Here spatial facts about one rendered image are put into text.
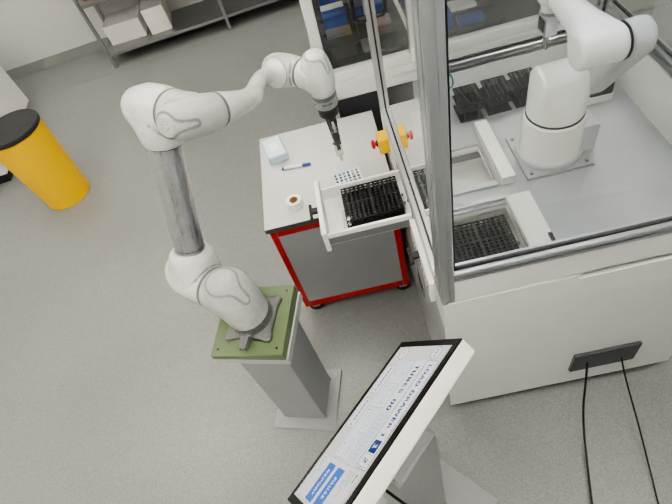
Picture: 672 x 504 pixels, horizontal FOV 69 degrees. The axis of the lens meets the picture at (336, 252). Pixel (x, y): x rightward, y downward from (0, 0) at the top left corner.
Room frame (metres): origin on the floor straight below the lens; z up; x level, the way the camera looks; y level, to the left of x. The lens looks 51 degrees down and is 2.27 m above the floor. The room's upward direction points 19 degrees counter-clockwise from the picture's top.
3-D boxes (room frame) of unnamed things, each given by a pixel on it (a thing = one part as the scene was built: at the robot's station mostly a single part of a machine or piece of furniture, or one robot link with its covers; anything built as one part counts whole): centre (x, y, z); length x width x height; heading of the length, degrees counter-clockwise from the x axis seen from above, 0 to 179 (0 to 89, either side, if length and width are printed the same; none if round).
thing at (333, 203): (1.30, -0.20, 0.86); 0.40 x 0.26 x 0.06; 83
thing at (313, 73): (1.55, -0.14, 1.33); 0.13 x 0.11 x 0.16; 40
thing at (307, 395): (1.02, 0.36, 0.38); 0.30 x 0.30 x 0.76; 69
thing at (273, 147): (1.93, 0.12, 0.78); 0.15 x 0.10 x 0.04; 5
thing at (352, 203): (1.30, -0.20, 0.87); 0.22 x 0.18 x 0.06; 83
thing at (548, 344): (1.18, -0.79, 0.40); 1.03 x 0.95 x 0.80; 173
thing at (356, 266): (1.73, -0.07, 0.38); 0.62 x 0.58 x 0.76; 173
